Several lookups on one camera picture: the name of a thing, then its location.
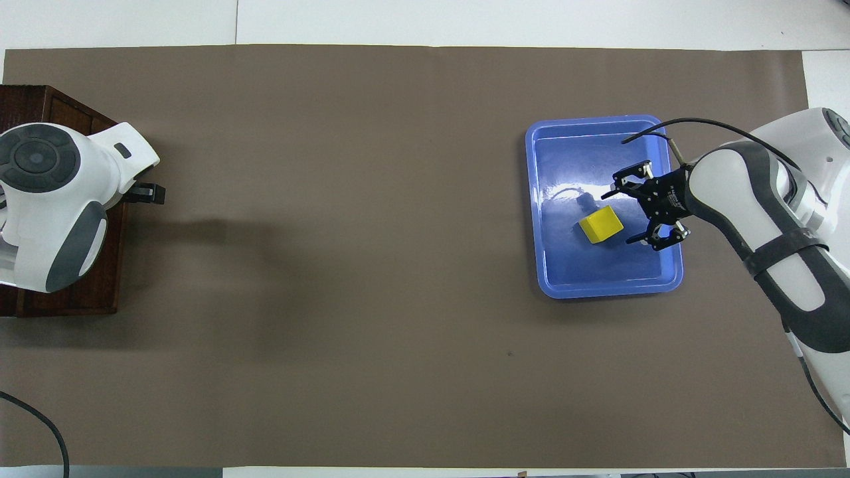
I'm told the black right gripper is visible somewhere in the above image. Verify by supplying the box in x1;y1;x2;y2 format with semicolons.
601;161;695;252

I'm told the brown table mat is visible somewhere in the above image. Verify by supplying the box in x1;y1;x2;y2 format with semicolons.
0;44;847;469

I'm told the yellow block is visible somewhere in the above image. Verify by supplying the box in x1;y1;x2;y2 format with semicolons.
578;204;625;246

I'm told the blue plastic tray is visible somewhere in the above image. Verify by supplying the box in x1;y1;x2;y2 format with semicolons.
525;114;685;300

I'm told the dark wooden cabinet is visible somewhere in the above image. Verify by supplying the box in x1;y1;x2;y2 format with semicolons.
0;85;128;317

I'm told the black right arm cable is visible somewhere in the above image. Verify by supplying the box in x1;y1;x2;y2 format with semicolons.
622;118;850;436

